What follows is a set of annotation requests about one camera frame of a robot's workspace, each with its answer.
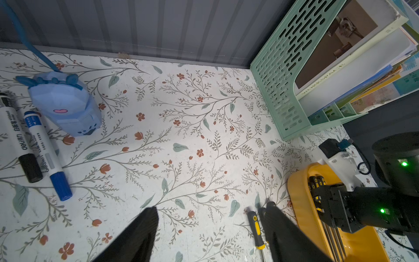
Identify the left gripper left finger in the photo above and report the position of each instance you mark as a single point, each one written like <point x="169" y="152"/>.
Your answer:
<point x="136" y="242"/>

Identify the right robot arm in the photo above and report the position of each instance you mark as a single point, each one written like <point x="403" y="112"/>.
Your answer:
<point x="378" y="177"/>

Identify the blue marker pen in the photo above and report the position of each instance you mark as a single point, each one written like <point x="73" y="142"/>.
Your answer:
<point x="48" y="156"/>

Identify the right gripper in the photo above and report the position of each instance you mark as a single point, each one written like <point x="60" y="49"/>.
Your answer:
<point x="343" y="209"/>

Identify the file tools in tray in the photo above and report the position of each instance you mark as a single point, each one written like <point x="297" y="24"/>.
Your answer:
<point x="332" y="234"/>

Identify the white book in organizer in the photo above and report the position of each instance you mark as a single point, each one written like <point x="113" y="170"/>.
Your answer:
<point x="362" y="45"/>

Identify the green file organizer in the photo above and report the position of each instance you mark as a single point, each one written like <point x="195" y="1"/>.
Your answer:
<point x="280" y="61"/>

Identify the black marker pen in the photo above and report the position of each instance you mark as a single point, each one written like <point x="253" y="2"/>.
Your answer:
<point x="21" y="148"/>

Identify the yellow storage tray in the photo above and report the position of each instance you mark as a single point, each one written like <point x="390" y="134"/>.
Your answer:
<point x="305" y="188"/>

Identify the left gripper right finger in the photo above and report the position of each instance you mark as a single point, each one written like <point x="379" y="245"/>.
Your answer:
<point x="286" y="241"/>

